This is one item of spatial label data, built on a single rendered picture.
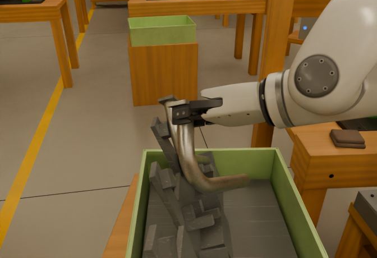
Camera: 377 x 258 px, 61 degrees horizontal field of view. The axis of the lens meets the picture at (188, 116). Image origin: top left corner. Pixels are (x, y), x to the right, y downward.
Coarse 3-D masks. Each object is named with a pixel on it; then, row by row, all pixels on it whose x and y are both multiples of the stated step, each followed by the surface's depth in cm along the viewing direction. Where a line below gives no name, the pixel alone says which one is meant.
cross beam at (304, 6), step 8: (296, 0) 148; (304, 0) 148; (312, 0) 148; (320, 0) 148; (328, 0) 149; (296, 8) 150; (304, 8) 150; (312, 8) 150; (320, 8) 150; (296, 16) 151; (304, 16) 152; (312, 16) 152
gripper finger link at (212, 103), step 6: (192, 102) 49; (198, 102) 49; (204, 102) 49; (210, 102) 49; (216, 102) 49; (222, 102) 49; (192, 108) 49; (198, 108) 49; (204, 108) 49; (210, 108) 50
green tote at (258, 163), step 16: (144, 160) 93; (160, 160) 99; (224, 160) 100; (240, 160) 100; (256, 160) 100; (272, 160) 100; (144, 176) 91; (256, 176) 103; (272, 176) 102; (288, 176) 87; (144, 192) 90; (288, 192) 86; (144, 208) 90; (288, 208) 86; (304, 208) 77; (144, 224) 89; (288, 224) 87; (304, 224) 75; (128, 240) 69; (304, 240) 76; (320, 240) 69; (128, 256) 66; (304, 256) 76; (320, 256) 67
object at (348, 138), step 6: (330, 132) 115; (336, 132) 112; (342, 132) 112; (348, 132) 112; (354, 132) 112; (336, 138) 109; (342, 138) 109; (348, 138) 109; (354, 138) 109; (360, 138) 109; (336, 144) 109; (342, 144) 108; (348, 144) 108; (354, 144) 108; (360, 144) 108
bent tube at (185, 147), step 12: (180, 132) 56; (192, 132) 56; (180, 144) 55; (192, 144) 56; (180, 156) 55; (192, 156) 55; (192, 168) 55; (192, 180) 56; (204, 180) 57; (216, 180) 61; (228, 180) 65; (240, 180) 69; (204, 192) 59; (216, 192) 62
